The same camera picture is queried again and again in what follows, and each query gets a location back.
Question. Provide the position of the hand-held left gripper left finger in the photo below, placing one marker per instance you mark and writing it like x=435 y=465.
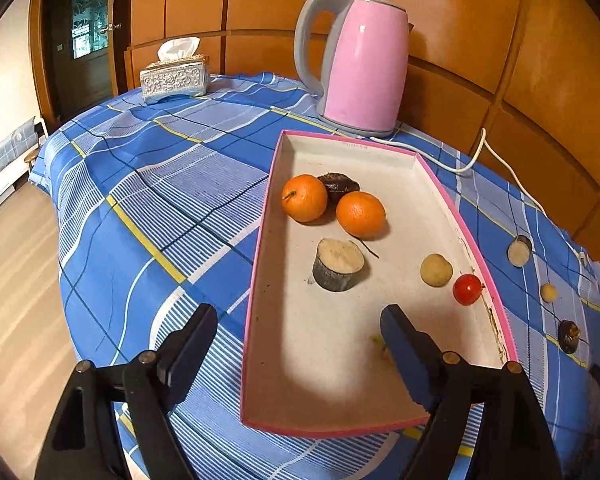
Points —
x=195 y=355

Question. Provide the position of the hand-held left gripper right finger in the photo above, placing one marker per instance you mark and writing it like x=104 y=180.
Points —
x=405 y=355

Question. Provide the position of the pink-rimmed white cardboard box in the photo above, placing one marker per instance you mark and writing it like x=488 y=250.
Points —
x=330 y=360

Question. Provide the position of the red tomato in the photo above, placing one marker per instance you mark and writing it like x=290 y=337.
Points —
x=467 y=289

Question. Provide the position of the large dark-skinned cut root chunk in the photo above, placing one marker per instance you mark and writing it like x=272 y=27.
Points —
x=338 y=264

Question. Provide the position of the orange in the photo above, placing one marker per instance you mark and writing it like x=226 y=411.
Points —
x=360 y=214
x=305 y=199

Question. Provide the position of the small yellow potato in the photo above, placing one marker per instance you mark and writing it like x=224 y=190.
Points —
x=436 y=270

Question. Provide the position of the brown kiwi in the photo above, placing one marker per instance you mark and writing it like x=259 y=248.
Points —
x=548 y=292

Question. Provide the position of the thin dark stem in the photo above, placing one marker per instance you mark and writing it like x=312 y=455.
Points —
x=370 y=250

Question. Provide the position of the small dark-skinned cut root chunk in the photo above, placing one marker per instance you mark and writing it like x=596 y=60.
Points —
x=519 y=252

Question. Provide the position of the blue plaid tablecloth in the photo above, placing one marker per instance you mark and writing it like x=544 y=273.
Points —
x=155 y=185

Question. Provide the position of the wooden stool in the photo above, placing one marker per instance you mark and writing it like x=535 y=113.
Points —
x=32 y=159

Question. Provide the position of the plaid cushioned bench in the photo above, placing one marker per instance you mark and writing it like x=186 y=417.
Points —
x=5 y=160

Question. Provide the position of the silver ornate tissue box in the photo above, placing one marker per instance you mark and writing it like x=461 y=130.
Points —
x=175 y=82

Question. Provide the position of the pink electric kettle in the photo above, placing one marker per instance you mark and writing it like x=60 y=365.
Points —
x=365 y=60

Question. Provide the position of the white tissue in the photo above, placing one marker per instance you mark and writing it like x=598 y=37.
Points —
x=179 y=49

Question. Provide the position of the dark wooden door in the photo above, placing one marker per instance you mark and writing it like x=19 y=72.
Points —
x=87 y=35

